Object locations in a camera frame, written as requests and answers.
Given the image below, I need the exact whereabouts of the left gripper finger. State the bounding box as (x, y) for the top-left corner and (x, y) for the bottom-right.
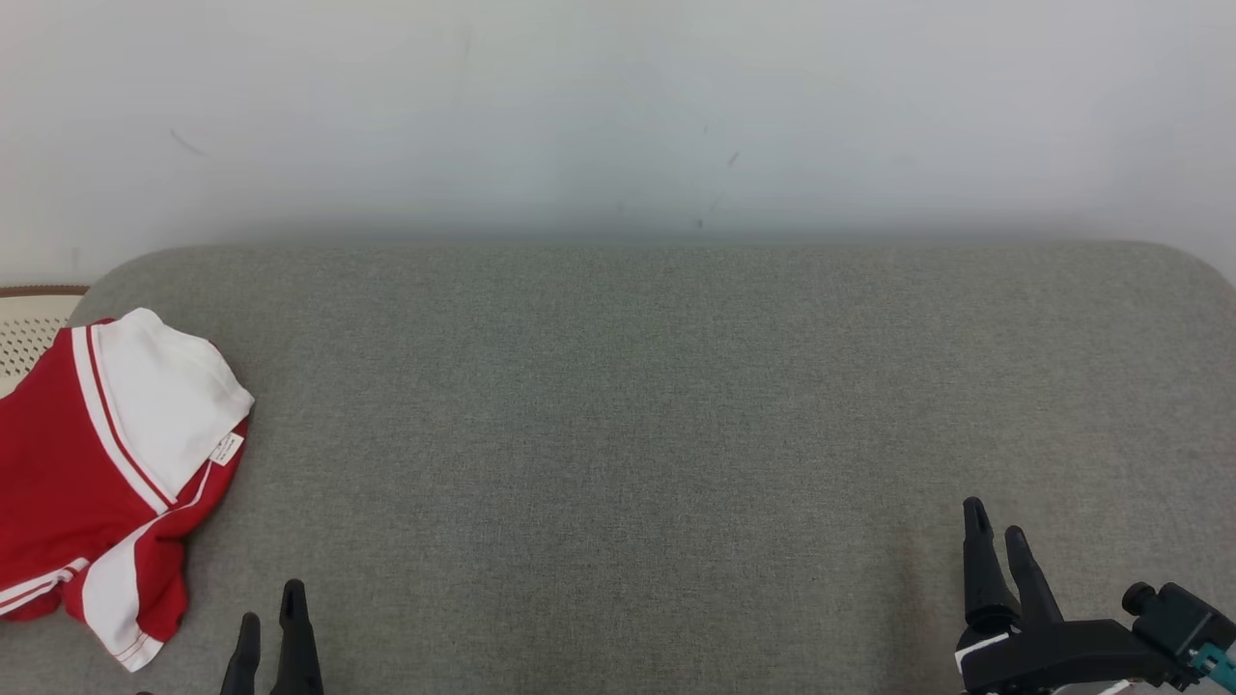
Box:
(270, 579), (324, 695)
(220, 613), (262, 695)

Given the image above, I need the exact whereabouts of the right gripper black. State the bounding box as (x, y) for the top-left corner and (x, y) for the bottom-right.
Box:
(956, 497), (1187, 695)

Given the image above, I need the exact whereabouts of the red white number jersey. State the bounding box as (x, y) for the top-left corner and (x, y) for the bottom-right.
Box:
(0, 307), (255, 621)

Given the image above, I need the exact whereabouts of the grey fabric sofa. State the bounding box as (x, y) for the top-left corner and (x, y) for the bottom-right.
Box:
(0, 241), (1236, 695)

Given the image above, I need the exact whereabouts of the cream perforated laundry basket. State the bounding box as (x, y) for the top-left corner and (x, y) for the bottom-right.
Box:
(0, 285), (90, 399)

